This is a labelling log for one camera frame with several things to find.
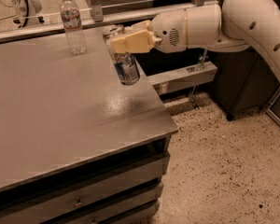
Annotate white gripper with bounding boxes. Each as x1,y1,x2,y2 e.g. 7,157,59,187
109,9,186,54

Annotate silver blue redbull can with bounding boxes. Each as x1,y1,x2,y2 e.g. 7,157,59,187
102,24,140,86

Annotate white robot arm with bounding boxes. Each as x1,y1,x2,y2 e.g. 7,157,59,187
107,0,280,82

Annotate grey lower metal beam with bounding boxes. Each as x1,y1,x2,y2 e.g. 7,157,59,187
148,62,217,95

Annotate clear plastic water bottle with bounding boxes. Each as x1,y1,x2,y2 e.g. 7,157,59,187
60,0,87,55

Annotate dark cabinet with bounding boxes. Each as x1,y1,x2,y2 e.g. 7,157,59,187
209,0,280,121

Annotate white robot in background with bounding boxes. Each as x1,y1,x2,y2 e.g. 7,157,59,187
10,0,42,28

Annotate grey cabinet with drawers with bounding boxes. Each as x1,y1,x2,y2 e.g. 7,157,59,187
0,28,177,224

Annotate grey metal frame rail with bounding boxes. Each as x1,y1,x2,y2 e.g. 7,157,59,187
0,0,218,43

